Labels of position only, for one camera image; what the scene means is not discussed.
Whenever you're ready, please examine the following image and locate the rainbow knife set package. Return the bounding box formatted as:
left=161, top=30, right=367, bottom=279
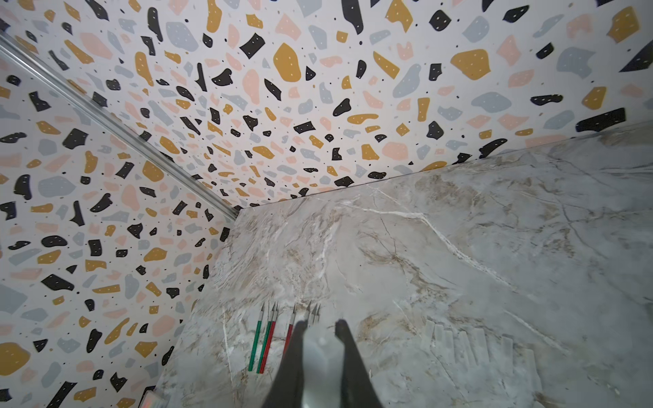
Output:
left=139, top=390, right=167, bottom=408

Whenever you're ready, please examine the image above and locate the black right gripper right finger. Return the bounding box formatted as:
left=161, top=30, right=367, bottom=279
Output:
left=335, top=319, right=382, bottom=408

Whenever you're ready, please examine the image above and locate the clear cap of blue knife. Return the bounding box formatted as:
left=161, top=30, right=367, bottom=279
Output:
left=472, top=327, right=490, bottom=364

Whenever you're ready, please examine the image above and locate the green carving knife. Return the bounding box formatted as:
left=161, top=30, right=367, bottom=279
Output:
left=257, top=304, right=275, bottom=374
left=248, top=303, right=265, bottom=372

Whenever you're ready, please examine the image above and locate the clear plastic knife cap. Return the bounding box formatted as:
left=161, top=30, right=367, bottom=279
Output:
left=420, top=320, right=435, bottom=350

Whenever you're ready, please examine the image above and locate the clear cap of red knife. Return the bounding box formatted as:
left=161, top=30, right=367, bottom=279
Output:
left=444, top=330, right=455, bottom=360

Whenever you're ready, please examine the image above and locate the aluminium corner post left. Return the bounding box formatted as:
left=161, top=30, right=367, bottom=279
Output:
left=1, top=32, right=238, bottom=221

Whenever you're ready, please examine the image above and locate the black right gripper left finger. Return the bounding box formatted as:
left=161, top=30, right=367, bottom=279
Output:
left=262, top=321, right=307, bottom=408

